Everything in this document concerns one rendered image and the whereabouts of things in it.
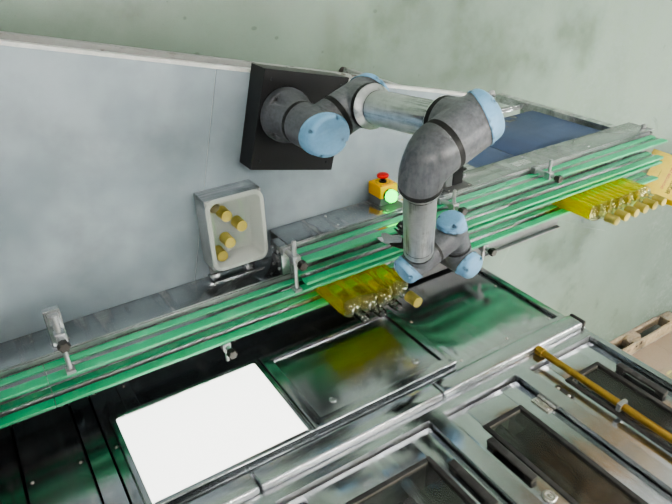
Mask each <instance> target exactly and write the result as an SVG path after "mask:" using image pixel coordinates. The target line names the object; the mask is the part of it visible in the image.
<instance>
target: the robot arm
mask: <svg viewBox="0 0 672 504"><path fill-rule="evenodd" d="M260 120H261V125H262V128H263V130H264V132H265V133H266V134H267V135H268V136H269V137H270V138H272V139H273V140H275V141H277V142H281V143H293V144H295V145H297V146H298V147H300V148H302V149H303V150H304V151H306V152H307V153H309V154H311V155H314V156H317V157H321V158H328V157H332V156H334V155H336V154H338V153H339V152H341V151H342V150H343V149H344V147H345V146H346V141H348V140H349V136H350V135H351V134H352V133H354V132H355V131H357V130H358V129H360V128H364V129H368V130H374V129H377V128H379V127H384V128H388V129H392V130H395V131H399V132H403V133H407V134H411V135H412V137H411V139H410V140H409V142H408V144H407V146H406V148H405V151H404V153H403V156H402V159H401V162H400V166H399V171H398V190H399V193H400V195H401V196H402V197H403V221H402V222H399V223H398V224H397V225H396V227H397V228H398V229H396V228H394V229H395V230H396V232H397V233H399V234H400V235H390V234H388V233H381V235H382V236H381V237H377V239H378V240H379V241H381V242H383V243H385V244H387V245H390V246H393V247H396V248H399V249H403V255H401V256H399V258H398V259H396V260H395V262H394V268H395V270H396V272H397V273H398V275H399V276H400V277H401V278H402V279H403V280H404V281H406V282H407V283H414V282H415V281H417V280H418V279H420V278H422V277H423V276H424V275H425V274H426V273H427V272H429V271H430V270H431V269H432V268H434V267H435V266H436V265H437V264H439V263H441V264H443V265H444V266H446V267H447V268H449V269H450V270H452V271H454V272H455V273H456V274H458V275H460V276H462V277H464V278H466V279H469V278H472V277H474V276H475V275H476V274H477V273H478V272H479V271H480V269H481V267H482V264H483V259H482V257H481V256H480V255H479V254H477V252H476V251H473V250H472V246H471V243H470V238H469V233H468V225H467V223H466V219H465V217H464V215H463V214H462V213H461V212H459V211H456V210H448V211H445V212H442V213H441V214H440V215H439V216H438V218H437V220H436V212H437V199H438V197H439V196H440V195H441V193H442V191H443V184H444V183H445V181H446V180H447V179H448V178H449V177H450V176H451V175H452V174H453V173H454V172H456V171H457V170H458V169H460V168H461V167H462V166H464V165H465V164H466V163H468V162H469V161H470V160H472V159H473V158H474V157H475V156H477V155H478V154H479V153H481V152H482V151H483V150H485V149H486V148H487V147H489V146H492V145H493V144H494V142H495V141H497V140H498V139H499V138H500V137H501V136H502V134H503V132H504V129H505V121H504V116H503V113H502V111H501V108H500V107H499V105H498V103H497V102H496V101H495V99H494V98H493V97H492V96H491V95H490V94H489V93H488V92H486V91H485V90H482V89H473V90H472V91H468V92H467V94H466V95H464V96H462V97H457V96H451V95H443V96H440V97H438V98H436V99H435V100H432V99H426V98H421V97H415V96H409V95H404V94H398V93H393V92H389V89H388V87H387V86H386V84H385V83H384V82H383V81H382V80H381V79H380V80H379V77H378V76H376V75H374V74H372V73H363V74H360V75H358V76H356V77H354V78H352V79H351V80H350V81H349V82H347V83H346V84H344V85H343V86H341V87H340V88H338V89H337V90H335V91H334V92H332V93H331V94H329V95H328V96H326V97H325V98H323V99H321V100H320V101H318V102H317V103H315V104H312V103H311V102H310V101H309V99H308V97H307V96H306V95H305V94H304V93H303V92H301V91H300V90H298V89H295V88H293V87H281V88H278V89H276V90H275V91H273V92H272V93H271V94H270V95H269V96H268V97H267V98H266V100H265V101H264V103H263V106H262V109H261V114H260ZM435 226H436V227H437V228H436V229H435ZM401 235H402V236H403V238H402V237H401Z"/></svg>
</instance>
